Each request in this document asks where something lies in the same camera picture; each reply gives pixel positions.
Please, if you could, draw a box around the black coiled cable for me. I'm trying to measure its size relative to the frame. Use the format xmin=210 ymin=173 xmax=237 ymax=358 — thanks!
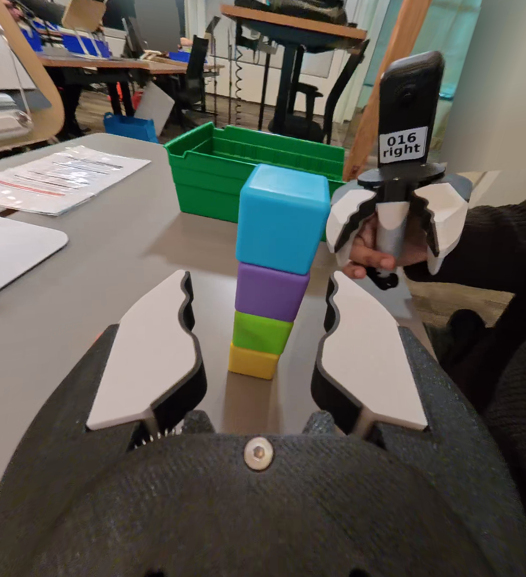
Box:
xmin=232 ymin=43 xmax=243 ymax=127

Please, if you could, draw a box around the grey desk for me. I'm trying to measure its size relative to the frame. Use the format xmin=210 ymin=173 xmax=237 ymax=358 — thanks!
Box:
xmin=0 ymin=133 xmax=437 ymax=542

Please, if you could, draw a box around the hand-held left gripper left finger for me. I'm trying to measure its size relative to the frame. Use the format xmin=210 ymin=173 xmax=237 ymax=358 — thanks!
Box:
xmin=85 ymin=270 xmax=208 ymax=444

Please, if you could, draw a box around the yellow cube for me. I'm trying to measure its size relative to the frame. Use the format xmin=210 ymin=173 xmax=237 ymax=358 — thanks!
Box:
xmin=228 ymin=343 xmax=281 ymax=380

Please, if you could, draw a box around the black rolling chair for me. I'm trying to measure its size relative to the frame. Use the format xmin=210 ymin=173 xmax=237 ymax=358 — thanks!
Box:
xmin=267 ymin=40 xmax=372 ymax=141

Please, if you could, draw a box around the person's dark clothing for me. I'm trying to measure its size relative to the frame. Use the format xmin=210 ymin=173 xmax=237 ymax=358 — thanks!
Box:
xmin=425 ymin=288 xmax=526 ymax=577

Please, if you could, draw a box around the purple cube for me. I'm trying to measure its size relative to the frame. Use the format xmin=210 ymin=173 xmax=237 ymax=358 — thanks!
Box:
xmin=235 ymin=263 xmax=311 ymax=323

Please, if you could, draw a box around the green plastic bin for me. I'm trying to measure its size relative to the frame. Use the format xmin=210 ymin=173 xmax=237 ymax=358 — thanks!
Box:
xmin=164 ymin=122 xmax=347 ymax=242

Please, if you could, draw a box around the person's right hand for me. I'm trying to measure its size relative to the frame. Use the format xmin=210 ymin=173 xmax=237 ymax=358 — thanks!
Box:
xmin=341 ymin=214 xmax=430 ymax=280

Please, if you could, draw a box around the blue cube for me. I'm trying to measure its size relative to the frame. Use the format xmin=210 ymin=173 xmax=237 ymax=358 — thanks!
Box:
xmin=236 ymin=163 xmax=331 ymax=276

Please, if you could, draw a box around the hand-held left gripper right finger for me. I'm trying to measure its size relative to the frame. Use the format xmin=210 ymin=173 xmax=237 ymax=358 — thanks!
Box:
xmin=310 ymin=270 xmax=429 ymax=441

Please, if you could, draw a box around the blue plastic bin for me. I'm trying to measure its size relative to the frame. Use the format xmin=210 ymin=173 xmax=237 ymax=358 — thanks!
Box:
xmin=62 ymin=34 xmax=111 ymax=59

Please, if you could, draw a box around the black side chair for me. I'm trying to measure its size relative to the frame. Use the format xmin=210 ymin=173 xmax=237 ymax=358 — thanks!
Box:
xmin=185 ymin=35 xmax=210 ymax=115

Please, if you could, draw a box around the white metal stand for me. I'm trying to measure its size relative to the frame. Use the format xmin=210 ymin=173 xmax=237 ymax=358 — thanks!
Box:
xmin=0 ymin=211 xmax=70 ymax=307

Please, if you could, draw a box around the wooden furniture leg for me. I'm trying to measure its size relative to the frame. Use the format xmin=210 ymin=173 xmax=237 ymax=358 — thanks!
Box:
xmin=342 ymin=0 xmax=432 ymax=181

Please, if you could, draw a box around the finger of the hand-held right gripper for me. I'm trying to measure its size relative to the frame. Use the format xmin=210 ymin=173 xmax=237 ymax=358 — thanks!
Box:
xmin=325 ymin=186 xmax=378 ymax=267
xmin=408 ymin=173 xmax=473 ymax=276

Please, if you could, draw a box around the white leaning board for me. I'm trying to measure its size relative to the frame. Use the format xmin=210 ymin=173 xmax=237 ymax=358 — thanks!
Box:
xmin=134 ymin=81 xmax=175 ymax=136

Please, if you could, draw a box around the laminated paper sheet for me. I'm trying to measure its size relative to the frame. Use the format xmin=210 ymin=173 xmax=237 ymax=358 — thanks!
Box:
xmin=0 ymin=145 xmax=152 ymax=217

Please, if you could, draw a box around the lime green cube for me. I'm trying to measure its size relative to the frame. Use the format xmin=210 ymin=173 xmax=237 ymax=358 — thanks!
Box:
xmin=232 ymin=310 xmax=294 ymax=354

